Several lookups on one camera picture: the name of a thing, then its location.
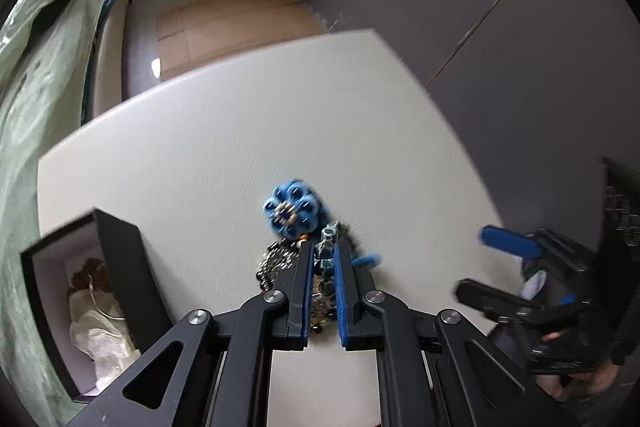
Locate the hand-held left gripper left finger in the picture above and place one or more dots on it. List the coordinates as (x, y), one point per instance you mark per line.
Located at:
(306, 277)

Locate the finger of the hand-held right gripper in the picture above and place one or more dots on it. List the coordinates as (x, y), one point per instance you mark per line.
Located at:
(510, 242)
(492, 299)

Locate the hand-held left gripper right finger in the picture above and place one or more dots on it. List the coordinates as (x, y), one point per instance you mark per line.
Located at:
(341, 287)

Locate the black jewelry box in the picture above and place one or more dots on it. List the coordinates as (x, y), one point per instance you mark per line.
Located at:
(127, 277)

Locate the person's right hand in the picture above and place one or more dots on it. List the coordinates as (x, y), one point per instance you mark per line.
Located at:
(580, 382)

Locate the small blue strip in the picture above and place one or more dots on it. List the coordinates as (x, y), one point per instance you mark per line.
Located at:
(367, 260)

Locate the blue flower brooch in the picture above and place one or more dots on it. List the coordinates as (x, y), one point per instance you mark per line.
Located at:
(291, 209)

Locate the silver bangle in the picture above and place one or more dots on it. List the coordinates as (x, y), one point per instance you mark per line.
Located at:
(106, 311)

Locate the brown flower ornament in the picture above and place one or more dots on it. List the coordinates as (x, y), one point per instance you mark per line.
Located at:
(92, 276)

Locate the white fabric pouch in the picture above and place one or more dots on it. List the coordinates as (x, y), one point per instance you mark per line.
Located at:
(97, 337)

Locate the flat cardboard sheet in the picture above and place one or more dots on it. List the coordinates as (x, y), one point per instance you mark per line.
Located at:
(235, 29)

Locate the pale green blanket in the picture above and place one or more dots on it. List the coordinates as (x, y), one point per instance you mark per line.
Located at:
(45, 107)

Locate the copper wall trim strip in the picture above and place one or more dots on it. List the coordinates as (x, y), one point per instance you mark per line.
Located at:
(492, 4)

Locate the beige bed frame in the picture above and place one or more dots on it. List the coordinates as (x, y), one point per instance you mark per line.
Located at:
(111, 57)

